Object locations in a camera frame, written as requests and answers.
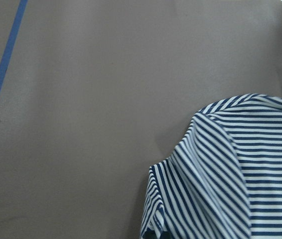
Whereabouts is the blue white striped polo shirt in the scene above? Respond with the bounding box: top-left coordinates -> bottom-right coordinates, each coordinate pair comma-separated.
140,94 -> 282,239

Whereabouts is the brown paper table cover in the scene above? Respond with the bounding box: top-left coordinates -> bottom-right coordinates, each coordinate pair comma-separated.
0,0 -> 282,239

